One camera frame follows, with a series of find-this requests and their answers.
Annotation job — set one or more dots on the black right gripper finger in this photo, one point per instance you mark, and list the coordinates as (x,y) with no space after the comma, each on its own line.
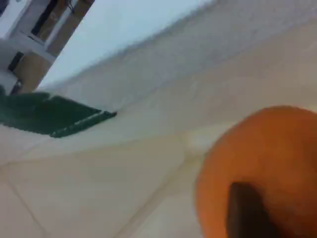
(247,213)

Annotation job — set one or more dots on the orange fruit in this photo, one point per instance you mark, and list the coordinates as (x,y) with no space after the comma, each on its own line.
(272,148)

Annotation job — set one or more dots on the brown shelf unit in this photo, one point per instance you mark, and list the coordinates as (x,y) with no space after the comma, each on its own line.
(37,37)

